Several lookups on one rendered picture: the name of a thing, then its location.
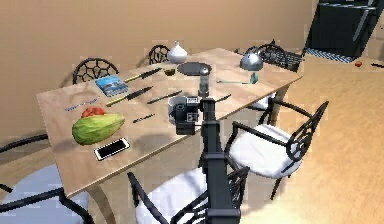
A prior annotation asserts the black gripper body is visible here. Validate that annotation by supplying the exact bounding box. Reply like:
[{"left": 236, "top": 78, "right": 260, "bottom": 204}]
[{"left": 172, "top": 103, "right": 197, "bottom": 136}]

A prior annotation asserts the black chair white cushion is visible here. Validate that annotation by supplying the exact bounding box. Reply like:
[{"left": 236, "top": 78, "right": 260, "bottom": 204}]
[
  {"left": 0, "top": 133, "right": 96, "bottom": 224},
  {"left": 72, "top": 57, "right": 120, "bottom": 85},
  {"left": 225, "top": 99, "right": 330, "bottom": 201},
  {"left": 147, "top": 44, "right": 171, "bottom": 66},
  {"left": 127, "top": 165, "right": 251, "bottom": 224},
  {"left": 245, "top": 39, "right": 305, "bottom": 112}
]

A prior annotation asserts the wooden dining table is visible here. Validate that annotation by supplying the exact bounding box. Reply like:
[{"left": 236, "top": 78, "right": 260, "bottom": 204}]
[{"left": 35, "top": 47, "right": 304, "bottom": 199}]

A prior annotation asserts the black butter knife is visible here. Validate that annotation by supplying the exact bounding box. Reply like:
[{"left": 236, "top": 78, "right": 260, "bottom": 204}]
[{"left": 146, "top": 89, "right": 184, "bottom": 105}]

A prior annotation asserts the black fork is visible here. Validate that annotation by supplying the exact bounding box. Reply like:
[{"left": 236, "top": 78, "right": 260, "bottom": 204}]
[{"left": 132, "top": 112, "right": 156, "bottom": 124}]

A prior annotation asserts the grey pepper shaker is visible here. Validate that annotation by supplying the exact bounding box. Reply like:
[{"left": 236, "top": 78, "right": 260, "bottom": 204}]
[{"left": 197, "top": 67, "right": 211, "bottom": 99}]

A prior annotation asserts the dark grey plate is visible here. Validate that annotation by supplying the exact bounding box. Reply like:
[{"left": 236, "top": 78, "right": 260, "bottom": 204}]
[{"left": 176, "top": 61, "right": 213, "bottom": 77}]

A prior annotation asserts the white black mobile phone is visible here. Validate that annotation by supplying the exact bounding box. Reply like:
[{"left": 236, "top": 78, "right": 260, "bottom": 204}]
[{"left": 93, "top": 137, "right": 131, "bottom": 162}]

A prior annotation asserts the white vase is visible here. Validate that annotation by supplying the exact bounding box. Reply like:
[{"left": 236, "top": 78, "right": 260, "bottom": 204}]
[{"left": 166, "top": 40, "right": 189, "bottom": 65}]

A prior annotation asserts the blue book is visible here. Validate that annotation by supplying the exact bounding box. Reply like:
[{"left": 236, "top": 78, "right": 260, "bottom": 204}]
[{"left": 95, "top": 74, "right": 130, "bottom": 98}]

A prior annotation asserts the green lettuce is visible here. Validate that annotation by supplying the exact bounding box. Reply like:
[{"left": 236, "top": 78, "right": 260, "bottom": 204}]
[{"left": 71, "top": 113, "right": 126, "bottom": 146}]

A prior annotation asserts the teal spatula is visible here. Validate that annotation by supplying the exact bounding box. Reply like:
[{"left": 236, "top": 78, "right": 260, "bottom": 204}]
[{"left": 215, "top": 72, "right": 260, "bottom": 85}]

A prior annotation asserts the red tomato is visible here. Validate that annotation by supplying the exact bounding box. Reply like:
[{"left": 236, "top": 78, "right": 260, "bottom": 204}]
[{"left": 80, "top": 106, "right": 106, "bottom": 119}]

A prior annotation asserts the silver kettle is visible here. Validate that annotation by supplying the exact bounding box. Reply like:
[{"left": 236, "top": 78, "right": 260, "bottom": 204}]
[{"left": 239, "top": 46, "right": 265, "bottom": 72}]

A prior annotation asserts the blue pen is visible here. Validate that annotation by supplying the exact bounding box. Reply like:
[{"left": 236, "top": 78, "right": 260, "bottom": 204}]
[{"left": 64, "top": 97, "right": 100, "bottom": 112}]

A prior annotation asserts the black fridge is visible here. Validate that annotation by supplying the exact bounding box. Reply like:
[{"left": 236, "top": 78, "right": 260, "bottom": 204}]
[{"left": 303, "top": 0, "right": 384, "bottom": 64}]

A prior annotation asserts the yellow handled black knife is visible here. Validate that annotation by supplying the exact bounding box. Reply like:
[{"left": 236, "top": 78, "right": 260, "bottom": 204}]
[
  {"left": 123, "top": 67, "right": 163, "bottom": 84},
  {"left": 105, "top": 85, "right": 154, "bottom": 108}
]

